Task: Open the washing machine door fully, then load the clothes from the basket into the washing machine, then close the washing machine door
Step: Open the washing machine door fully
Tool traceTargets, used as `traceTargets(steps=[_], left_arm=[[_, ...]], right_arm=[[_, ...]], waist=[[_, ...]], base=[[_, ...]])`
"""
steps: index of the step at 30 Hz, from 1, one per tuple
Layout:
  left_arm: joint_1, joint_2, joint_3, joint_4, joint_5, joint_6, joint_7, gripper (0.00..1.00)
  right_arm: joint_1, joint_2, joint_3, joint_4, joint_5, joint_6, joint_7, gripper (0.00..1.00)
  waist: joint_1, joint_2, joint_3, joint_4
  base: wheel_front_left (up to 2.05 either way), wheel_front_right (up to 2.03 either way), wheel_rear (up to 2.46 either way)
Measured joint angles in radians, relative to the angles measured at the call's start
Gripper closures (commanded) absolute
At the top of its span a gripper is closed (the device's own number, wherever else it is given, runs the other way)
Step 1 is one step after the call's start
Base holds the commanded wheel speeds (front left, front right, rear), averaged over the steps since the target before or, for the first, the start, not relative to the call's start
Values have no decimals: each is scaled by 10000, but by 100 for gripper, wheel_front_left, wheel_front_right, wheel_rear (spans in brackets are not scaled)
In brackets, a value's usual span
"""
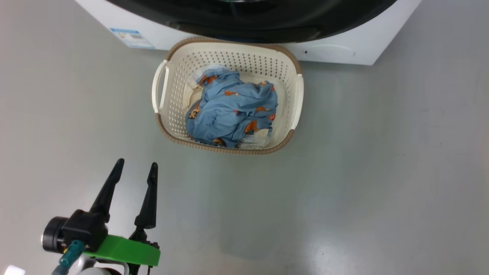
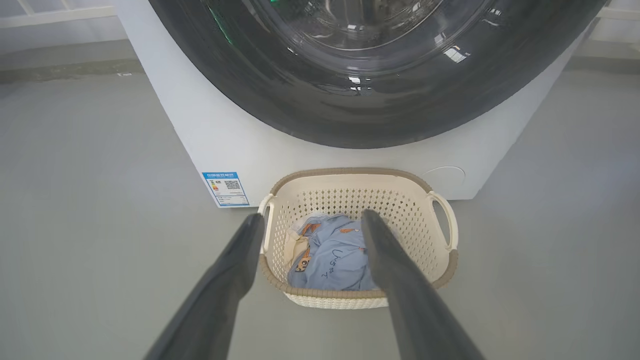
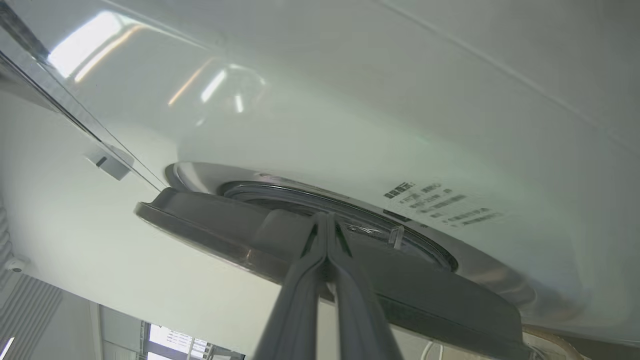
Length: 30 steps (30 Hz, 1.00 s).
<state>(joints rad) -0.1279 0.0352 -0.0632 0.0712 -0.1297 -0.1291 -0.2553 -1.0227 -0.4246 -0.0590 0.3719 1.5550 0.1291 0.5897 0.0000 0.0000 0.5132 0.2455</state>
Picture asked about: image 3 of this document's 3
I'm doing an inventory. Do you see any clear printed text sticker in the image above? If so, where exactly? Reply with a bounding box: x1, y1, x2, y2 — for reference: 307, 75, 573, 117
382, 181, 506, 228

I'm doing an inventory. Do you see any grey round washing machine door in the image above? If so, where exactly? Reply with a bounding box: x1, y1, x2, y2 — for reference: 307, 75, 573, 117
134, 187, 532, 360

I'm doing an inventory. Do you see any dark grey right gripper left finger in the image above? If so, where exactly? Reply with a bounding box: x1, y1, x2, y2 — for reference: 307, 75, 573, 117
252, 212, 329, 360

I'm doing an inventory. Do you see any white wall box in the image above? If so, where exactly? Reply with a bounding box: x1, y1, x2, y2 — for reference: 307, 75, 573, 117
84, 144, 136, 182

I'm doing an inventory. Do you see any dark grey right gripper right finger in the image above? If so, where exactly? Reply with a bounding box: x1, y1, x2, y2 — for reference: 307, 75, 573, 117
327, 212, 404, 360

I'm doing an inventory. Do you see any white front-load washing machine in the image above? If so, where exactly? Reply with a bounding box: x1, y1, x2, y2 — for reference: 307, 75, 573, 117
0, 0, 640, 347

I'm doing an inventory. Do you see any grey rubber door gasket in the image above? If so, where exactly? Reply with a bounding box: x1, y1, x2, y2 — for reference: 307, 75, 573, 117
219, 180, 459, 274

